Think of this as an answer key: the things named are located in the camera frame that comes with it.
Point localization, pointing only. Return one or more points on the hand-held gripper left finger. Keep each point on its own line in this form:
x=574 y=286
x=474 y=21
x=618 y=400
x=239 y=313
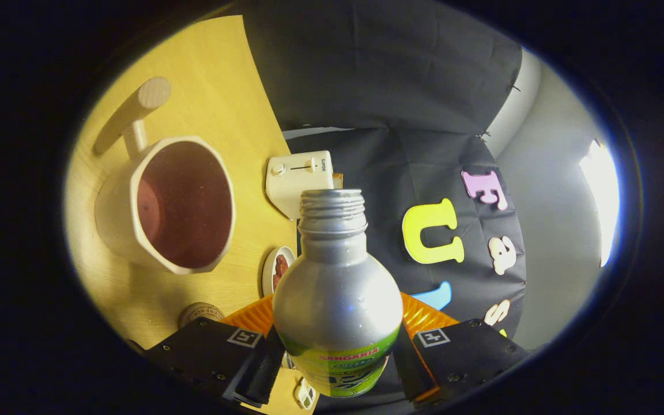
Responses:
x=260 y=374

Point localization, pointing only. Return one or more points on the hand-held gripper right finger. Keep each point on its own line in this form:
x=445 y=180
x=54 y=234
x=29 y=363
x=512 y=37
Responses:
x=408 y=369

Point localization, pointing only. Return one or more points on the round wooden coaster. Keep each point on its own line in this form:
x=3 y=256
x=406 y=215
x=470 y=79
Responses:
x=196 y=314

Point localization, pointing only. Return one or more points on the silver bottle with green label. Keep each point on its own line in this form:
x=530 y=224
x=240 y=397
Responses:
x=338 y=300

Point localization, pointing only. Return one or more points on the white divided plate with beans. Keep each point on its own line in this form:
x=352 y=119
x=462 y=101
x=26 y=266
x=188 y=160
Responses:
x=306 y=395

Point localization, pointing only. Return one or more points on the small white dish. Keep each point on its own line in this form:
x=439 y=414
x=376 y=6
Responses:
x=267 y=274

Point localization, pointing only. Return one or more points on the red-brown food pieces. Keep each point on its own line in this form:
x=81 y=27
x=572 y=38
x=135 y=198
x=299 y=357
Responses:
x=280 y=268

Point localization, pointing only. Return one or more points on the white toaster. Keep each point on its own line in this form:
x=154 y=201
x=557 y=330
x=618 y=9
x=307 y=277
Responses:
x=291 y=190

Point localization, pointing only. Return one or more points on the brown bread slice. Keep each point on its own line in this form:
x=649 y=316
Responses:
x=338 y=181

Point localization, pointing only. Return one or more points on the bright ceiling light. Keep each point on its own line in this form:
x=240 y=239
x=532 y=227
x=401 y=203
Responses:
x=603 y=196

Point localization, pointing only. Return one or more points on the black backdrop cloth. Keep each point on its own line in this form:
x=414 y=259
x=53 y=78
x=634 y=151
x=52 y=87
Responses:
x=378 y=75

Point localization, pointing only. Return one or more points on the wooden table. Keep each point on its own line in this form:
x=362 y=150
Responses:
x=222 y=75

